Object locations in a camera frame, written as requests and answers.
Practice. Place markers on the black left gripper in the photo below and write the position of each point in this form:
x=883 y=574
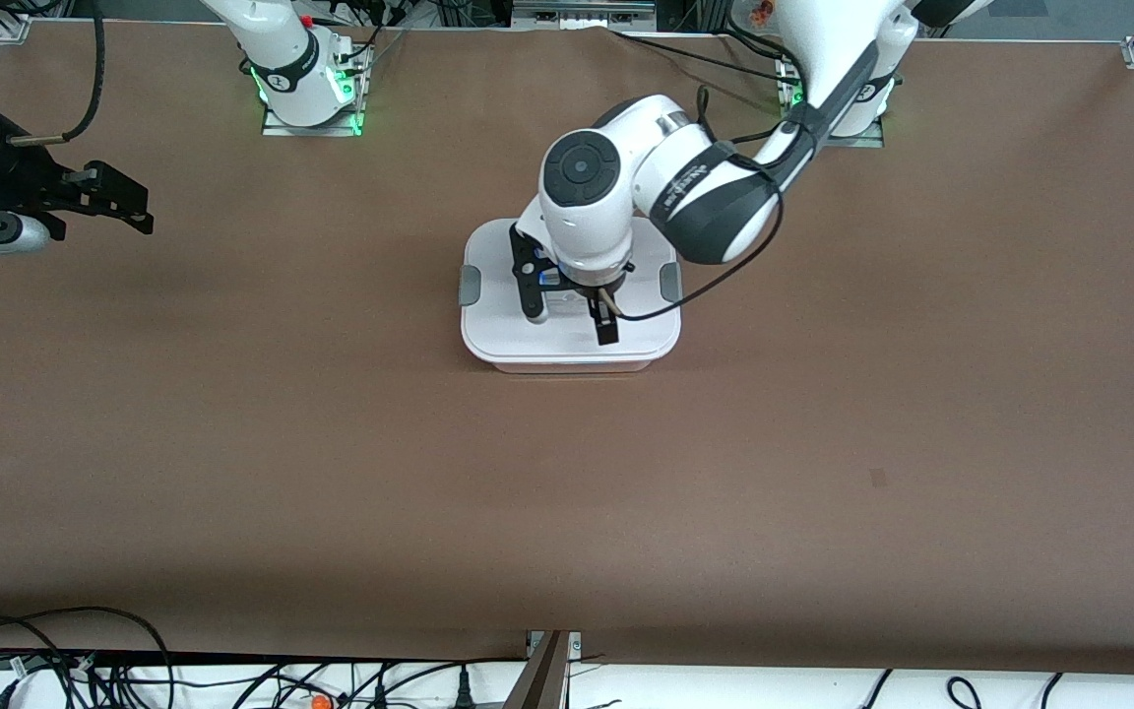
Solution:
x=598 y=299

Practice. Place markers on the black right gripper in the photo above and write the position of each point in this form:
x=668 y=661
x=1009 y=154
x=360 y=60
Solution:
x=24 y=180

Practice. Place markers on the white box lid grey latches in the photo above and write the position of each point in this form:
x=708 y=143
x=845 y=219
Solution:
x=528 y=340

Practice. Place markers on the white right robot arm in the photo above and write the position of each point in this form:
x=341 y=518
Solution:
x=267 y=25

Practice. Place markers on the pale plastic box base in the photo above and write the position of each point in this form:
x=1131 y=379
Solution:
x=567 y=366

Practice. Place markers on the brown table cover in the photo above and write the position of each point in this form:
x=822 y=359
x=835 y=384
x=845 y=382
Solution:
x=567 y=512

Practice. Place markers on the grey metal rack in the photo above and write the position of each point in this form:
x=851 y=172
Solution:
x=582 y=12

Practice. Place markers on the orange background figure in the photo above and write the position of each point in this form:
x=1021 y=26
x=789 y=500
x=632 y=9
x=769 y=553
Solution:
x=760 y=10

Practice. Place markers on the aluminium table edge profile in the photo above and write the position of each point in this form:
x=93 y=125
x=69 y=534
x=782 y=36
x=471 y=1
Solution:
x=542 y=679

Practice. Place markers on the black power plug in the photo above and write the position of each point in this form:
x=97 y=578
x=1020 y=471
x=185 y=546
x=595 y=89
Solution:
x=465 y=689

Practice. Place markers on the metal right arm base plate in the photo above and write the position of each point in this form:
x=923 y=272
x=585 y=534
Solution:
x=277 y=129

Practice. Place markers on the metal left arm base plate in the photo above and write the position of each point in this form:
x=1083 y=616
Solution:
x=867 y=141

